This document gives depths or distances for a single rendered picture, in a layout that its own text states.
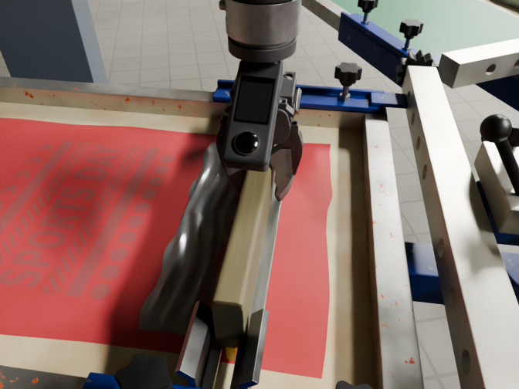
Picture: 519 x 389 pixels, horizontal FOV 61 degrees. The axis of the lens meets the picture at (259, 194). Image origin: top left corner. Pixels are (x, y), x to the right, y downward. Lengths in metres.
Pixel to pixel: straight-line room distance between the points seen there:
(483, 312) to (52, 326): 0.44
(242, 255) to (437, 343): 1.33
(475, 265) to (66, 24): 0.94
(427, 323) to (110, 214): 1.32
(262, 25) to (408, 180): 1.90
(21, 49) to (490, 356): 1.06
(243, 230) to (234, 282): 0.07
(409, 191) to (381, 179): 1.58
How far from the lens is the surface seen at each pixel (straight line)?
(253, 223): 0.46
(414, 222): 2.07
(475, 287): 0.48
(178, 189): 0.67
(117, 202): 0.67
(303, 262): 0.56
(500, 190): 0.55
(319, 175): 0.69
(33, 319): 0.57
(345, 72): 0.76
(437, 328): 1.74
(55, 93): 0.92
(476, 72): 0.93
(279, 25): 0.44
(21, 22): 1.15
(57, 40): 1.14
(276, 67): 0.47
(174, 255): 0.57
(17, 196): 0.74
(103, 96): 0.88
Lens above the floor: 1.39
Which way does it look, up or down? 42 degrees down
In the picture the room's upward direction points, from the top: straight up
